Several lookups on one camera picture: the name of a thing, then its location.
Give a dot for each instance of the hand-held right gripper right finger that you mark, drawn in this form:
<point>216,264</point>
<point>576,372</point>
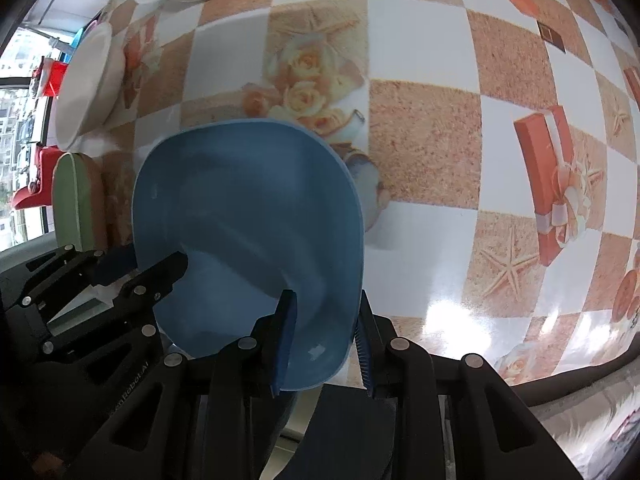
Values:
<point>363,355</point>

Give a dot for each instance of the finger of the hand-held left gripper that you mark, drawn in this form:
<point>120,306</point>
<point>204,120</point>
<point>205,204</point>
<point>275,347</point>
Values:
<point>162,275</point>
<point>116,265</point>

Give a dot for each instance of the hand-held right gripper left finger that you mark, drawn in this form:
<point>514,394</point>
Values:
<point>284,345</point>

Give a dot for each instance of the blue plastic bowl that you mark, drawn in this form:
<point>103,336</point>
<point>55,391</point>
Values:
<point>240,195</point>

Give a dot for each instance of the person's right leg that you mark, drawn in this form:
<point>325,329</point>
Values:
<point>347,435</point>

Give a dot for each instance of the grey sofa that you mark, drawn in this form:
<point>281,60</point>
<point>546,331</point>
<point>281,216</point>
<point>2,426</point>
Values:
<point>25,257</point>

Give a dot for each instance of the red plastic stool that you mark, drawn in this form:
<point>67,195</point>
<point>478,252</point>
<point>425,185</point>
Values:
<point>35,180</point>

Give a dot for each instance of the window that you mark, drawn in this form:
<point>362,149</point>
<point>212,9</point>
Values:
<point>17,125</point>

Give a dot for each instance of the blue plastic basin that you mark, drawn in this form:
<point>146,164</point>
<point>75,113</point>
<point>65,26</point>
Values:
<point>82,36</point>

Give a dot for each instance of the checkered printed tablecloth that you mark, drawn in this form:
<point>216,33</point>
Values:
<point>425,60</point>

